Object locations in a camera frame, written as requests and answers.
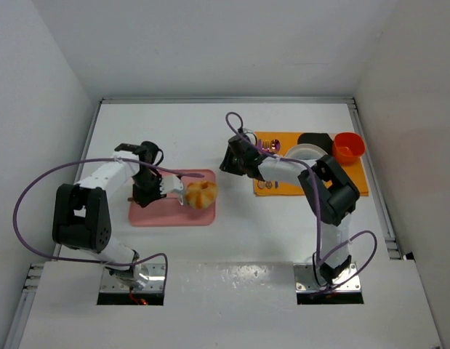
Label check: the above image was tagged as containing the pink rectangular tray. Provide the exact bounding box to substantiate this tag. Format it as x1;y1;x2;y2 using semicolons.
127;168;217;228

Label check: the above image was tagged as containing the metal cake server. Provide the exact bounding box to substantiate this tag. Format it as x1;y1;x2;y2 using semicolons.
127;193;187;206

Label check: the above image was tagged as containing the round bread bun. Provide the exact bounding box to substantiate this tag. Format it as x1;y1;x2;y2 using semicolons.
185;180;218;209

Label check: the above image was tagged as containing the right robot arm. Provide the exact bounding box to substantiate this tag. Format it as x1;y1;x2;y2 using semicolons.
220;135;360;286

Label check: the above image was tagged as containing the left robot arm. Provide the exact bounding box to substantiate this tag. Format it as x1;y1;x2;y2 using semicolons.
52;141;165;290

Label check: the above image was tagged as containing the purple knife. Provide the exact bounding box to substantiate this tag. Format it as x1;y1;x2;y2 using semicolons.
257;139;265;190

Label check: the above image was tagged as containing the purple fork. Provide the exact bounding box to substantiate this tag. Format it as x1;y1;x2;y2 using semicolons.
262;140;273;190

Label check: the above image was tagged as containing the purple spoon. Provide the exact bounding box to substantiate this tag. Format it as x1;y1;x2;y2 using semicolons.
268;139;281;188

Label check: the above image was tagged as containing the orange placemat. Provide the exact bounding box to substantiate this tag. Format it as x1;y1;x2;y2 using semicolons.
255;131;369;196

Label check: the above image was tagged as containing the black coaster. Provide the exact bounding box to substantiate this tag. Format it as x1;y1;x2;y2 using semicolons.
297;132;333;155

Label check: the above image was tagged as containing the orange square cup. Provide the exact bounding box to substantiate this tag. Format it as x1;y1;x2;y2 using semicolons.
332;132;366;165

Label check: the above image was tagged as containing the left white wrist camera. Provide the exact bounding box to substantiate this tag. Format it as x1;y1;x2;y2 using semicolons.
159;175;185;206

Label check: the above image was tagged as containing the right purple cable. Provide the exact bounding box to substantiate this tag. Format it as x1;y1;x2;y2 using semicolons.
224;111;378;294

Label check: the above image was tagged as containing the purple cable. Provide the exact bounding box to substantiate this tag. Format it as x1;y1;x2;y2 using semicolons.
12;157;206;270
224;111;378;294

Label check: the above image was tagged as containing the white bowl with handles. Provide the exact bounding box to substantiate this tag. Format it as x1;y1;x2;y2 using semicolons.
284;143;327;161

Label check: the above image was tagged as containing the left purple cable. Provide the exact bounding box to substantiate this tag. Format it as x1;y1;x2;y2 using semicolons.
12;157;206;270

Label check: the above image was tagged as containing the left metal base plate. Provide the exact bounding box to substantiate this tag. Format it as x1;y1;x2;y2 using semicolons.
100;263;166;294

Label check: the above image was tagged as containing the metal base plate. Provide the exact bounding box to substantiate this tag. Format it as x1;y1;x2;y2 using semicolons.
100;263;166;294
293;263;361;294

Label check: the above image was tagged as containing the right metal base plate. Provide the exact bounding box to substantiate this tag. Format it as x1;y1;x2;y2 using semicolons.
293;263;361;294

